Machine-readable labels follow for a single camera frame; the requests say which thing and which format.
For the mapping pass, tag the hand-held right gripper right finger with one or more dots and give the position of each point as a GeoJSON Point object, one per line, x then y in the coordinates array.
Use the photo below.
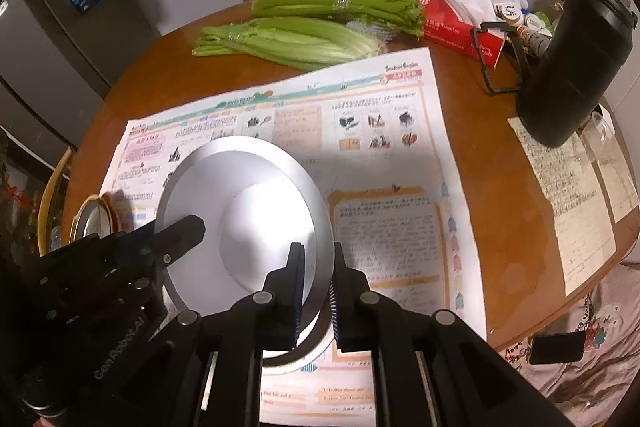
{"type": "Point", "coordinates": [335, 317]}

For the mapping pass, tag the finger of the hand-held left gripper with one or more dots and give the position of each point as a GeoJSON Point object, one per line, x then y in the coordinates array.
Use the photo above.
{"type": "Point", "coordinates": [180, 234]}

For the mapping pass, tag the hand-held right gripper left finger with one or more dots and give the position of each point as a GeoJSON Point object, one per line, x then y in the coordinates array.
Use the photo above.
{"type": "Point", "coordinates": [298, 302]}

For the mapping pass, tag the round metal plate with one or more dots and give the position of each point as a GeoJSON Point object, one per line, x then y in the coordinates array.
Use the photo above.
{"type": "Point", "coordinates": [240, 217]}

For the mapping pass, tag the gold rimmed round dish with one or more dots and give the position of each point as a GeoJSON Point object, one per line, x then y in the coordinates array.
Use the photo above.
{"type": "Point", "coordinates": [92, 217]}

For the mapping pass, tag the dark glass cabinet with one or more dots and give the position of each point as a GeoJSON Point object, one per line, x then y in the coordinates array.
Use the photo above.
{"type": "Point", "coordinates": [20, 197]}

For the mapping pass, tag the printed newspaper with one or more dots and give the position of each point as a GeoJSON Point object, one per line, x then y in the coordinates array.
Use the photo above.
{"type": "Point", "coordinates": [380, 147]}

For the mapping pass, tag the grey refrigerator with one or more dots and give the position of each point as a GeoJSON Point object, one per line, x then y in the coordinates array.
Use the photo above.
{"type": "Point", "coordinates": [65, 57]}

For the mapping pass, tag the black phone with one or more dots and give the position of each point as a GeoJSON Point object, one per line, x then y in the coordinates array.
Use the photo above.
{"type": "Point", "coordinates": [556, 348]}

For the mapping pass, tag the handwritten paper sheet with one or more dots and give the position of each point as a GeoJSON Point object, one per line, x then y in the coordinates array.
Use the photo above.
{"type": "Point", "coordinates": [617, 177]}
{"type": "Point", "coordinates": [565, 207]}

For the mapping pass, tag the pink printed blanket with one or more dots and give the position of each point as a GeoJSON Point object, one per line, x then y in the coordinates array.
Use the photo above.
{"type": "Point", "coordinates": [595, 357]}

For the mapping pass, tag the leafy celery bunch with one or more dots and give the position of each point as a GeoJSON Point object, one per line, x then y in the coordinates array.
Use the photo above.
{"type": "Point", "coordinates": [330, 7]}

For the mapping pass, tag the red tissue box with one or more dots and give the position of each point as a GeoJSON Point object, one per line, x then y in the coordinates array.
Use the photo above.
{"type": "Point", "coordinates": [450, 22]}

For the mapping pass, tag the black thermos bottle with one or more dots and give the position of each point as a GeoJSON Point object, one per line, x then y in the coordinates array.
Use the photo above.
{"type": "Point", "coordinates": [575, 57]}

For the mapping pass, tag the group of small bottles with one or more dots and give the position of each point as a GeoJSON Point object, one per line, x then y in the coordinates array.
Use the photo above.
{"type": "Point", "coordinates": [520, 14]}

